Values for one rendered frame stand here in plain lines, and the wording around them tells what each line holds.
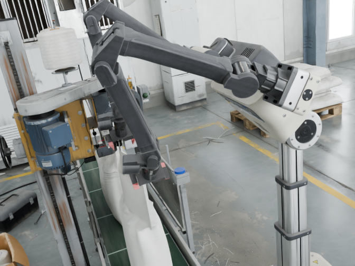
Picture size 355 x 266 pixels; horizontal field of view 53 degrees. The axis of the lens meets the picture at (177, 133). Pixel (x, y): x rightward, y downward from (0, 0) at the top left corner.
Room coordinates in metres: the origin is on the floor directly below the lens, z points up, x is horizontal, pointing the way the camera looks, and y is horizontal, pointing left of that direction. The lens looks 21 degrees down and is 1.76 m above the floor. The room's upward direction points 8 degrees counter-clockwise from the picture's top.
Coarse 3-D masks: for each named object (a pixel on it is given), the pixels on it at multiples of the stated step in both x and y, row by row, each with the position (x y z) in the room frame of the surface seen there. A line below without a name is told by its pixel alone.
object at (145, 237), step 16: (128, 176) 1.67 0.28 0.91; (128, 192) 1.41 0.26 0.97; (144, 192) 1.28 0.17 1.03; (128, 208) 1.45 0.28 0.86; (144, 208) 1.32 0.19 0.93; (128, 224) 1.38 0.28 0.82; (144, 224) 1.33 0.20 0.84; (160, 224) 1.38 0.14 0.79; (128, 240) 1.44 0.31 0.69; (144, 240) 1.32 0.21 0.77; (160, 240) 1.33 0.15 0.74; (144, 256) 1.31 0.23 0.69; (160, 256) 1.33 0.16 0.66
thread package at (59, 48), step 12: (36, 36) 1.59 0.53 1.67; (48, 36) 1.54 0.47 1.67; (60, 36) 1.55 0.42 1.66; (72, 36) 1.59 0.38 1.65; (48, 48) 1.54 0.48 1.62; (60, 48) 1.54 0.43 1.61; (72, 48) 1.57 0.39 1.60; (48, 60) 1.55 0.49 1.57; (60, 60) 1.54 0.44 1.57; (72, 60) 1.56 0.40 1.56
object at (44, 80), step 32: (0, 0) 4.20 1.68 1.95; (32, 0) 4.39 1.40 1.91; (96, 0) 4.61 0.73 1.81; (32, 32) 4.37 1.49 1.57; (32, 64) 4.25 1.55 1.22; (128, 64) 4.60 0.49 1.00; (0, 96) 4.12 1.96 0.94; (0, 128) 4.08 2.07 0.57; (96, 128) 4.42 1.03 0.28; (0, 160) 4.08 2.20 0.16
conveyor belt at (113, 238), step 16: (80, 160) 3.21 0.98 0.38; (96, 160) 3.16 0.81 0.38; (96, 176) 2.81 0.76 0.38; (96, 192) 2.53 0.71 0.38; (96, 208) 2.29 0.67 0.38; (112, 224) 2.05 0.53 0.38; (112, 240) 1.88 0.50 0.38; (112, 256) 1.73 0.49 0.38; (128, 256) 1.70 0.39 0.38; (176, 256) 1.64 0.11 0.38
